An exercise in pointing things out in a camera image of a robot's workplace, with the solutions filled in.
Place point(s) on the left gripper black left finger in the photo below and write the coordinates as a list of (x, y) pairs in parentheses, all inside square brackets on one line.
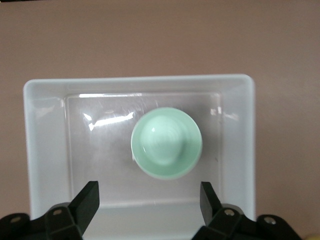
[(65, 220)]

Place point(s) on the clear plastic box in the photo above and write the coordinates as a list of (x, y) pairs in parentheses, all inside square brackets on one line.
[(45, 150)]

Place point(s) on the mint green bowl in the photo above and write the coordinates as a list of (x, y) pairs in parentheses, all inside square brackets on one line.
[(165, 140)]

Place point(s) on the brown table mat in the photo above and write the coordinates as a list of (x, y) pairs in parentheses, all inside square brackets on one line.
[(150, 37)]

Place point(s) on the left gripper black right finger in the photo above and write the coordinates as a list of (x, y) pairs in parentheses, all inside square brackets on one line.
[(225, 222)]

